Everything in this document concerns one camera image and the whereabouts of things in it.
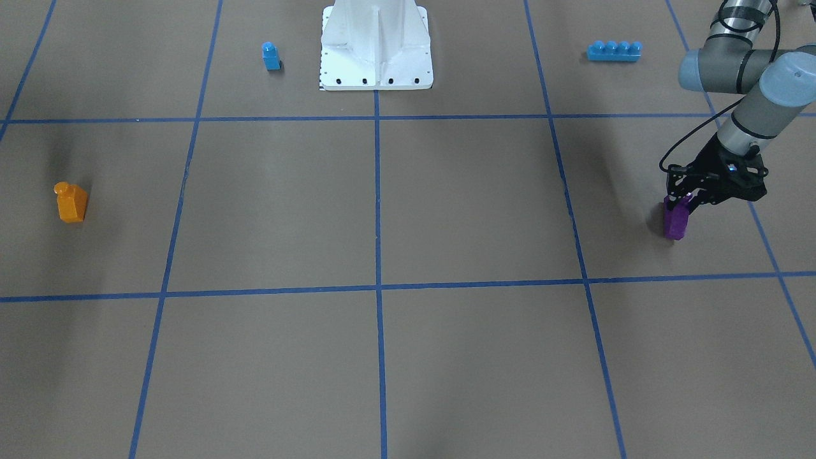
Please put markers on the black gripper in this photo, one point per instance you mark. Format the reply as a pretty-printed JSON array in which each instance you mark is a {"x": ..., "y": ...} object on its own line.
[{"x": 709, "y": 157}]

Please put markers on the purple trapezoid block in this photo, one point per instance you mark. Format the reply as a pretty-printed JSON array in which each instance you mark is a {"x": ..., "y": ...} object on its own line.
[{"x": 674, "y": 223}]

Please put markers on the orange trapezoid block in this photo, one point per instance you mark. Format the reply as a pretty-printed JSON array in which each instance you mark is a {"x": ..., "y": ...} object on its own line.
[{"x": 72, "y": 202}]

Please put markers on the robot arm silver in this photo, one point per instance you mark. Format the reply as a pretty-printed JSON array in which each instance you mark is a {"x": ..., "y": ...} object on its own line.
[{"x": 774, "y": 86}]

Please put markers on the long blue four-stud block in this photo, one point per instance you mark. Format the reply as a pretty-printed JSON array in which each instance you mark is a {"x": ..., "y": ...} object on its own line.
[{"x": 612, "y": 51}]

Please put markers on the small blue block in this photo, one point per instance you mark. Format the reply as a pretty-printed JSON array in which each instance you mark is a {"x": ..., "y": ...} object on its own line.
[{"x": 271, "y": 59}]

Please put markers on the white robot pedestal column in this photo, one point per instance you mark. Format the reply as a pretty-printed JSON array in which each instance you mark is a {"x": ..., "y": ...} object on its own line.
[{"x": 375, "y": 46}]

